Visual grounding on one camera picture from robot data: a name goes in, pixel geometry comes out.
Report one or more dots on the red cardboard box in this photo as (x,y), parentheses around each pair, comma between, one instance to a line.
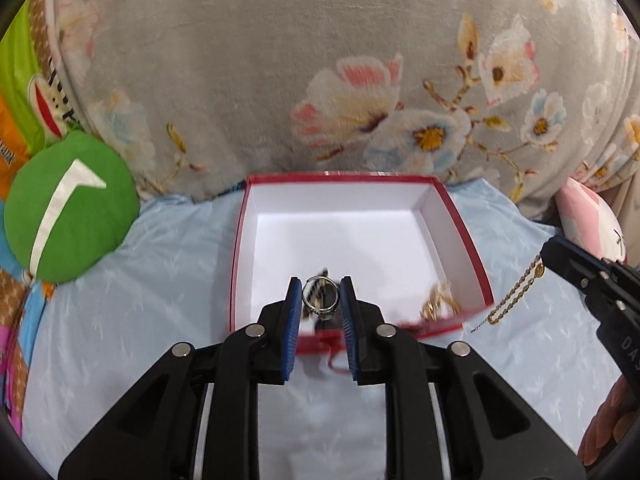
(340,230)

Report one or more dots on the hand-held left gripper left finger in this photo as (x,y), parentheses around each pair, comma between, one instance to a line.
(292,320)

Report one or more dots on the beige cloth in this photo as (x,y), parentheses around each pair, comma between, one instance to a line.
(631,210)

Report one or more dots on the light blue bed sheet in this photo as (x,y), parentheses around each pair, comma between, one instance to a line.
(150,310)

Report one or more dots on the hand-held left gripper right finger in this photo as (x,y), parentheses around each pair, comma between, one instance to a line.
(350,325)

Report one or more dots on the orange patterned cloth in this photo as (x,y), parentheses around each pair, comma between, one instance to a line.
(605,425)

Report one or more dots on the grey floral blanket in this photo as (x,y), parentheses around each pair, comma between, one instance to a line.
(225,85)

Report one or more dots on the colourful cartoon printed cloth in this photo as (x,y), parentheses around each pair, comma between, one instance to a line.
(20,125)

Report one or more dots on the pink plush pillow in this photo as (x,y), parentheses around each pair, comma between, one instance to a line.
(585,215)

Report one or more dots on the green round cushion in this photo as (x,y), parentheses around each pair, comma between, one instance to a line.
(90,220)

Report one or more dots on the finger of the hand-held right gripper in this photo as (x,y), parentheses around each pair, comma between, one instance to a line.
(570,260)

